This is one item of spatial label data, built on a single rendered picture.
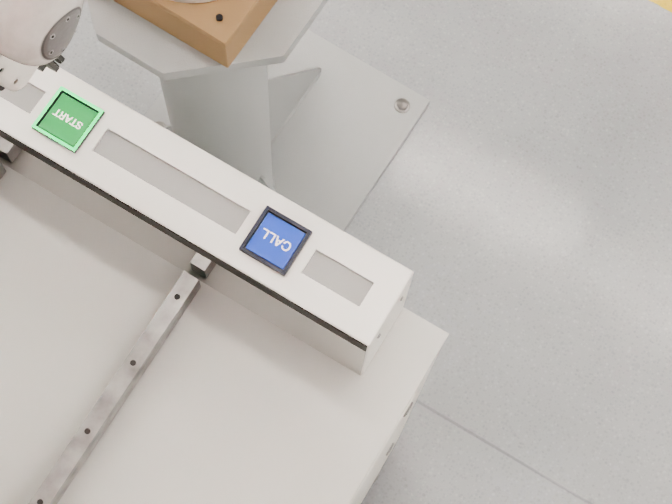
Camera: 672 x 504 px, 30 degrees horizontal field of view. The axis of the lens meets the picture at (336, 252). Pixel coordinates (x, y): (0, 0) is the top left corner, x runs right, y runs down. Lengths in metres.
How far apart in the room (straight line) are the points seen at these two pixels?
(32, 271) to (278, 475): 0.37
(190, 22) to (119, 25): 0.12
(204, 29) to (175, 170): 0.22
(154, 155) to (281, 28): 0.30
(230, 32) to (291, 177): 0.89
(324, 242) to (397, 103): 1.11
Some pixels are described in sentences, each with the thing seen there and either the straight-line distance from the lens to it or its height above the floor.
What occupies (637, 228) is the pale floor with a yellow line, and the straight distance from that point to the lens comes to 2.41.
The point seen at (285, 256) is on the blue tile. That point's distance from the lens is 1.30.
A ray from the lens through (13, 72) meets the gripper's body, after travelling 1.14.
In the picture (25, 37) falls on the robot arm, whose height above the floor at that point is 1.38.
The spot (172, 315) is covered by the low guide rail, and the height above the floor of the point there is 0.85.
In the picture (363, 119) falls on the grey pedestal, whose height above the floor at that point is 0.01.
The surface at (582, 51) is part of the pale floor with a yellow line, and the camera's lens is 2.53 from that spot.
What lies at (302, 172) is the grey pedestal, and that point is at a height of 0.01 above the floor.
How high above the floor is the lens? 2.20
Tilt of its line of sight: 72 degrees down
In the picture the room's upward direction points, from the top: 6 degrees clockwise
